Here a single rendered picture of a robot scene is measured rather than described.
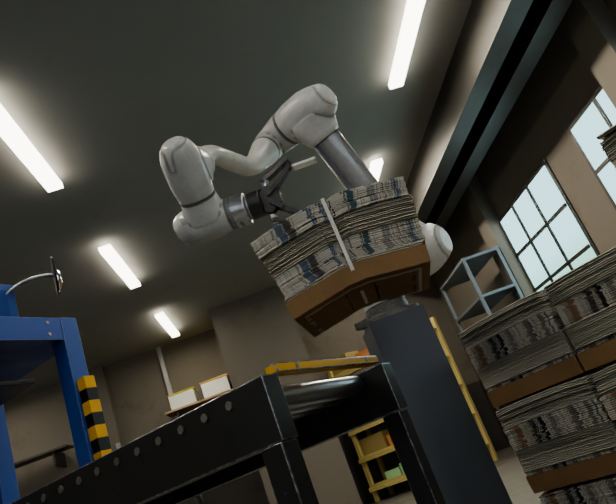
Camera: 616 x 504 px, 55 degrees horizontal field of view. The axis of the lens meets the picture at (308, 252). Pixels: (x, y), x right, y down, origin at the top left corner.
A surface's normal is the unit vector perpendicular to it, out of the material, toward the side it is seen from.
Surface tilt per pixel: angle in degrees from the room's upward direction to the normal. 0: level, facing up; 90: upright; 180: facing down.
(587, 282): 90
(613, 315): 90
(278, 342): 90
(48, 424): 90
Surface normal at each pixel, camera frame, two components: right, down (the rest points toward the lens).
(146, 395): 0.01, -0.37
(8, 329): 0.77, -0.47
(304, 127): -0.32, 0.48
